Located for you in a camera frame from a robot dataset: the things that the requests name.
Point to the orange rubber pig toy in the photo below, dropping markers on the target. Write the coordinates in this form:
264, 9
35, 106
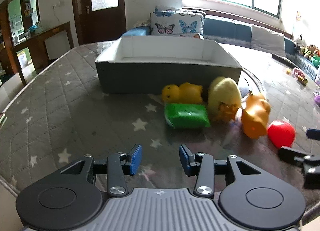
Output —
255, 114

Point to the large butterfly print pillow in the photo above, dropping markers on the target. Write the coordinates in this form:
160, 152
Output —
175, 25

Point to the small toy car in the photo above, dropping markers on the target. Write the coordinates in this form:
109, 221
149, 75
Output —
303, 80

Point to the small butterfly print pillow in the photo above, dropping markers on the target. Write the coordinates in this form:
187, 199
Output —
165, 9

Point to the grey cardboard box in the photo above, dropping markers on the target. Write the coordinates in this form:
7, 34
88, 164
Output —
170, 71

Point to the blue sofa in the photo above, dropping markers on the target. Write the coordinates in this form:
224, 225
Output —
225, 30

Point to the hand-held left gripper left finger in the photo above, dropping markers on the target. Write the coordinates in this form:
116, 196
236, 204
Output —
135, 159

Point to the green soft packet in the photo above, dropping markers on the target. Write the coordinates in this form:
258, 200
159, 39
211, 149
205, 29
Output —
186, 115

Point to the pile of stuffed toys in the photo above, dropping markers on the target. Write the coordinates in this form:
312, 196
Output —
307, 47

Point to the pink small toy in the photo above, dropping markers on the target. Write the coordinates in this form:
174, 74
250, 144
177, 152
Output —
298, 72

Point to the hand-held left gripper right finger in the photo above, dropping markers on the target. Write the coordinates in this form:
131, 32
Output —
184, 161

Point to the small orange spiky toy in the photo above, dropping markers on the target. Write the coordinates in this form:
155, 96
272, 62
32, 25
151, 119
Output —
226, 112

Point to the yellow rubber duck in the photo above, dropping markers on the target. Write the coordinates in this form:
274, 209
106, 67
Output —
182, 92

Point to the dark wooden door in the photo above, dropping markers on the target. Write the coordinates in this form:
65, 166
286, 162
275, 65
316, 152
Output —
85, 21

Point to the wooden shelf cabinet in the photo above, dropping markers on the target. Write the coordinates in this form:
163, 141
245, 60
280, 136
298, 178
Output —
15, 13

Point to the red ball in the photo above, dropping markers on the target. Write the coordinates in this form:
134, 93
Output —
281, 132

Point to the wooden console table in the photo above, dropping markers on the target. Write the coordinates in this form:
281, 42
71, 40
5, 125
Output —
37, 43

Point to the white cushion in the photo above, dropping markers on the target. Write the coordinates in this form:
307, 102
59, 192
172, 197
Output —
268, 41

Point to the grey quilted star table cover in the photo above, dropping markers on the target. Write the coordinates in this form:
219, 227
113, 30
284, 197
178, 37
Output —
62, 96

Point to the green bowl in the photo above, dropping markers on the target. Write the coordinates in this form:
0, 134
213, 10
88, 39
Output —
316, 61

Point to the black remote control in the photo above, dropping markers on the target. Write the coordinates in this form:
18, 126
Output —
283, 60

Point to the purple small toy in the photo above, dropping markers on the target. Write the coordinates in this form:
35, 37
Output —
317, 99

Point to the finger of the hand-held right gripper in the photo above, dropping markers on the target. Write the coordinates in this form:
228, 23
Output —
313, 134
290, 155

